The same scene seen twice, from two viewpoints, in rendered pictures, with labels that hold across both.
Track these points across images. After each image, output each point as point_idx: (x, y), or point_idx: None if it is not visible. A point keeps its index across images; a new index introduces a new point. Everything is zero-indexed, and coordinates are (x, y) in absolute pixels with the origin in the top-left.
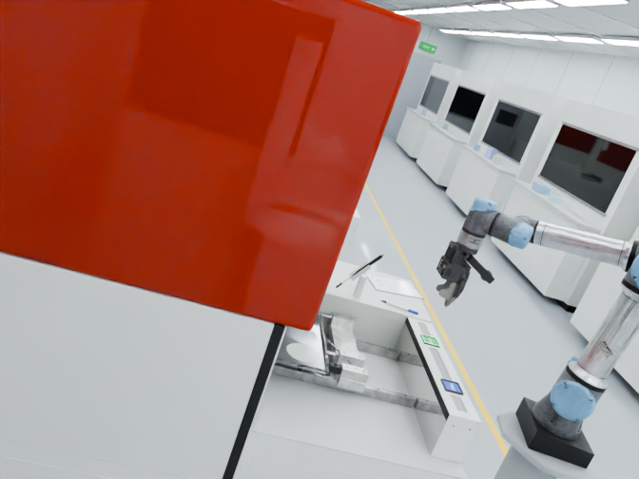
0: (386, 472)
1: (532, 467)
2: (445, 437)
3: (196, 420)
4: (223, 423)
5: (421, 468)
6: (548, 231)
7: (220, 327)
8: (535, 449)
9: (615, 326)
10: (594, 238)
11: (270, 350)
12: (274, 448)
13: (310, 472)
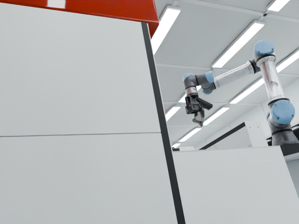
0: (242, 156)
1: (298, 168)
2: (252, 135)
3: (124, 85)
4: (142, 84)
5: (255, 146)
6: (217, 77)
7: (113, 26)
8: (291, 154)
9: (269, 73)
10: (234, 68)
11: (145, 35)
12: (174, 161)
13: (204, 171)
